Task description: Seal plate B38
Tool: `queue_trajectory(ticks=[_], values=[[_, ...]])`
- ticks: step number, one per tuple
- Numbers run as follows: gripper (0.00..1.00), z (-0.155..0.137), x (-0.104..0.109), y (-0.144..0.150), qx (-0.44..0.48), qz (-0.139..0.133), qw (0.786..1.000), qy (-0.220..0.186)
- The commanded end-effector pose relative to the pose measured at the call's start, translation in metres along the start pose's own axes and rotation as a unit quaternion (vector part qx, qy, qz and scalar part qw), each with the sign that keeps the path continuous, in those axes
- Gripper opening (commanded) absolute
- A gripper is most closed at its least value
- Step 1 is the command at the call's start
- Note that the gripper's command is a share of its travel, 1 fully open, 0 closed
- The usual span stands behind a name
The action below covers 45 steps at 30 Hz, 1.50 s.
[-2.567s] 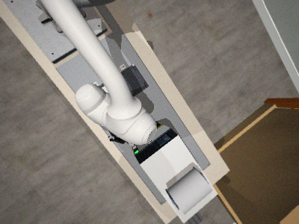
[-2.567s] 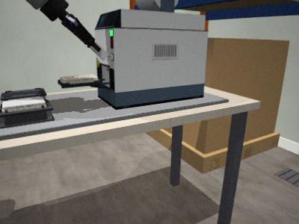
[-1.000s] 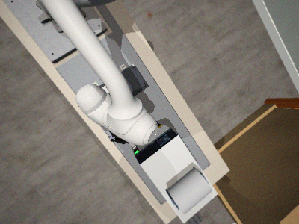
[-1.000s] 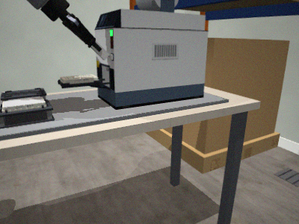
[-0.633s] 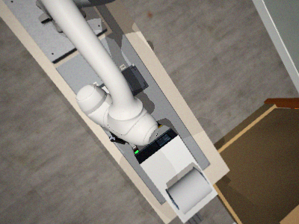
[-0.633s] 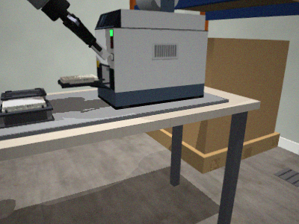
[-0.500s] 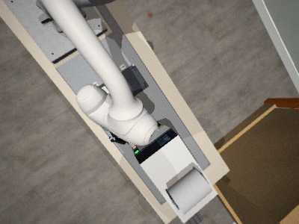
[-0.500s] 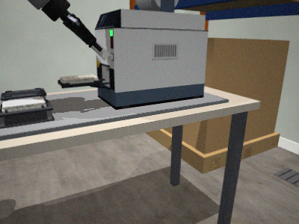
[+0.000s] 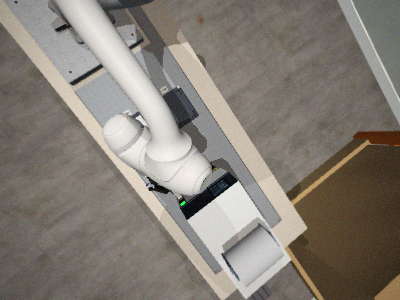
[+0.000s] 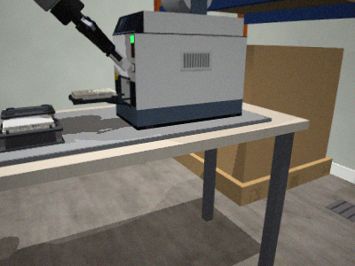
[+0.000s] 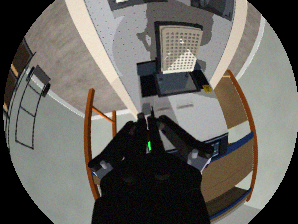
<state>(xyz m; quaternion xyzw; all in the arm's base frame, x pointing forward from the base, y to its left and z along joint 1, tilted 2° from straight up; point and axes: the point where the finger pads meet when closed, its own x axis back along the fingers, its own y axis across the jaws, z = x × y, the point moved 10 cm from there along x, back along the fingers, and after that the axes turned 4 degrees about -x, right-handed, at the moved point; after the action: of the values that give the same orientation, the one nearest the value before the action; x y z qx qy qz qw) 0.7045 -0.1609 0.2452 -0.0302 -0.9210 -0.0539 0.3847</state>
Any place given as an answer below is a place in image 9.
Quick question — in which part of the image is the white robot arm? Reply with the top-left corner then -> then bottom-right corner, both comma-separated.
48,0 -> 213,196

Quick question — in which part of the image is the white cylinder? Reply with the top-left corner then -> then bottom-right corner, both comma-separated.
224,225 -> 284,287

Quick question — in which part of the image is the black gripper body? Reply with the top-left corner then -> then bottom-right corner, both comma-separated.
147,177 -> 158,184

